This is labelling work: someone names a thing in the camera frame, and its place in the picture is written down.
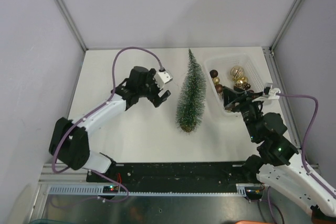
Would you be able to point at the white perforated plastic basket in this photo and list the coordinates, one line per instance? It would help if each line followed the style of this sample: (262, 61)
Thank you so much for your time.
(223, 63)

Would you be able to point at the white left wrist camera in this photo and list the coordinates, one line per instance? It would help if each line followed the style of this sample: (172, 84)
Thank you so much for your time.
(162, 78)

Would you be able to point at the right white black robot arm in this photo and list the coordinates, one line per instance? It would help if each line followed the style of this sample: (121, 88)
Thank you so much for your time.
(280, 164)

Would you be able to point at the white slotted cable duct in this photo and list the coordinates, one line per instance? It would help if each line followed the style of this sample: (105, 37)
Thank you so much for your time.
(109, 190)

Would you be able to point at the small gold glitter bauble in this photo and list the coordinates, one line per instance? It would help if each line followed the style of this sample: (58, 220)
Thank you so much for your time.
(216, 80)

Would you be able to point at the gold bauble cluster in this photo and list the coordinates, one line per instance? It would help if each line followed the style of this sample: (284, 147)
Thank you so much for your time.
(242, 80)

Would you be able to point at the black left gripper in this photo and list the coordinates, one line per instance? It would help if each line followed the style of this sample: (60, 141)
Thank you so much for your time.
(153, 98)

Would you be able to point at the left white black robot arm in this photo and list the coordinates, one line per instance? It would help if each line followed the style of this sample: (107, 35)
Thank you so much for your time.
(70, 138)

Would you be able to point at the dark brown bauble top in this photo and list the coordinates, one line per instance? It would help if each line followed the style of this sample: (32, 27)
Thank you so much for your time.
(213, 73)

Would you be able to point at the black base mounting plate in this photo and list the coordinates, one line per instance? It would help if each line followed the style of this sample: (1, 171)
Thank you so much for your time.
(183, 176)

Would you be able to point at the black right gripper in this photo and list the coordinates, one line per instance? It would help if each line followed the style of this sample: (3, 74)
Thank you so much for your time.
(230, 96)

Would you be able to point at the dark brown bauble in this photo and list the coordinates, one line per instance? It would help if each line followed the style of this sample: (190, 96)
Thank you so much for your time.
(219, 88)
(213, 73)

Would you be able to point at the aluminium frame post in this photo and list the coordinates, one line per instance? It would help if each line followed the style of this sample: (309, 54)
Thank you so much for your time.
(61, 5)
(295, 7)

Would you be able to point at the large gold striped bauble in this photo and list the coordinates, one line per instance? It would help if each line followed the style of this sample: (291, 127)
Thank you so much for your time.
(237, 72)

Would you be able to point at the right aluminium frame post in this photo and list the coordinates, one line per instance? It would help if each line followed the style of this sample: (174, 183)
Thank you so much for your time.
(295, 7)

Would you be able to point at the left aluminium frame post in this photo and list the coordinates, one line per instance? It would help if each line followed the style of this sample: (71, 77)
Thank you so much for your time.
(61, 5)

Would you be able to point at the dark brown bauble lower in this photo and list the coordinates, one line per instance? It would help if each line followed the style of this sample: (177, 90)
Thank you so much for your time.
(219, 88)

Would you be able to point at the pine cone ornament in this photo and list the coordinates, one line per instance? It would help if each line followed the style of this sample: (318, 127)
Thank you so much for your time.
(242, 86)

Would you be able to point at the small green bottlebrush christmas tree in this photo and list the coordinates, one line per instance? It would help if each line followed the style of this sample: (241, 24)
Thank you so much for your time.
(191, 100)

